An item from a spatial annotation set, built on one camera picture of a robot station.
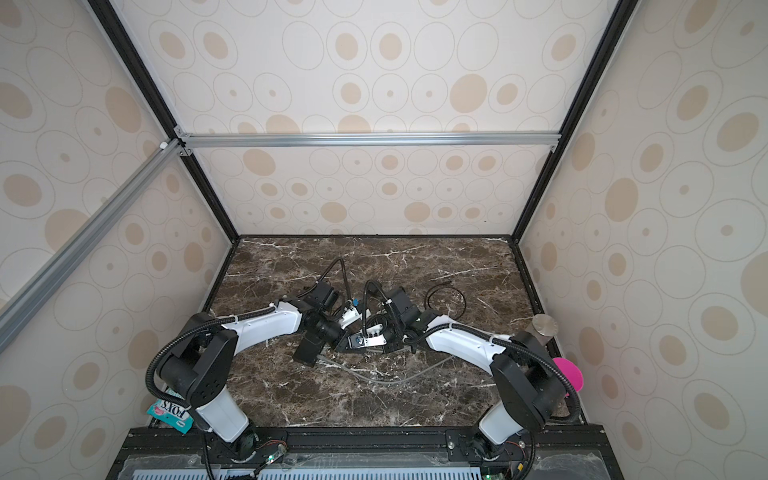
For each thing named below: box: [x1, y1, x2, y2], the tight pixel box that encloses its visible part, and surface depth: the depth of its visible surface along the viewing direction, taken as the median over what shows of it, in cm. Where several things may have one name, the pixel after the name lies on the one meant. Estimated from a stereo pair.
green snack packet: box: [146, 387, 195, 434], surface depth 78 cm
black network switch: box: [292, 330, 327, 368], surface depth 90 cm
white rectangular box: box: [348, 333, 388, 349], surface depth 72 cm
